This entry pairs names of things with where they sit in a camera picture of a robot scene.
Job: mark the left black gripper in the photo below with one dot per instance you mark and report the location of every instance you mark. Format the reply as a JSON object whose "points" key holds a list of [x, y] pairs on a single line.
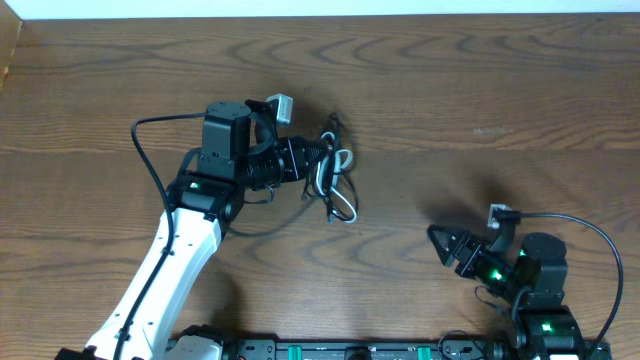
{"points": [[295, 149]]}

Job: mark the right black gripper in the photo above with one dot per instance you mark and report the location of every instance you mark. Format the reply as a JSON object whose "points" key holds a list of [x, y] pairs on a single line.
{"points": [[464, 240]]}

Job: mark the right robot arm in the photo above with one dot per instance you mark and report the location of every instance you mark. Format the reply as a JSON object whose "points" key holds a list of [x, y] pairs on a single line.
{"points": [[540, 326]]}

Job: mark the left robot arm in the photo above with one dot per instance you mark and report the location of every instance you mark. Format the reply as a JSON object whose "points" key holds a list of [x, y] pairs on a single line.
{"points": [[241, 150]]}

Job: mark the wooden side panel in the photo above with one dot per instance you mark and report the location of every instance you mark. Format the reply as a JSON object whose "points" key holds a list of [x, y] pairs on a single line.
{"points": [[10, 28]]}

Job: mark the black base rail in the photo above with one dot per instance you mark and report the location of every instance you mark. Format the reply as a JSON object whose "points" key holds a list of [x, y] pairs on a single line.
{"points": [[390, 350]]}

